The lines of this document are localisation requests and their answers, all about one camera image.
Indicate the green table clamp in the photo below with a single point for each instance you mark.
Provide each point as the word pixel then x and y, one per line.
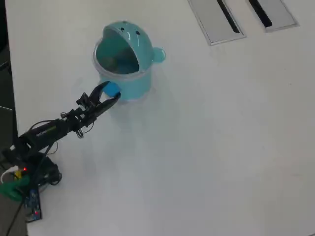
pixel 12 188

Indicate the blue lego block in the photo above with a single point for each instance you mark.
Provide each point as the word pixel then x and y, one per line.
pixel 112 89

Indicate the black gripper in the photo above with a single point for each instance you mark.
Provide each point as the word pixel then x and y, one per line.
pixel 89 113

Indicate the blue circuit board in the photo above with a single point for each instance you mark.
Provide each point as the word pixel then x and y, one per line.
pixel 32 201

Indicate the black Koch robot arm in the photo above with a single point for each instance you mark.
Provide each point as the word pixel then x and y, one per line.
pixel 49 127

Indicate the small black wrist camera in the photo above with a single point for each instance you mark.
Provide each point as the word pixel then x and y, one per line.
pixel 82 99

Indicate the teal whale-shaped bin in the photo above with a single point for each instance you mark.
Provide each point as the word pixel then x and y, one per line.
pixel 137 81

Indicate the dark grey box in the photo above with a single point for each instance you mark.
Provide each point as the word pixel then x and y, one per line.
pixel 6 127

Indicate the yellow connector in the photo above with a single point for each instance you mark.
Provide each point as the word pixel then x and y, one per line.
pixel 17 174

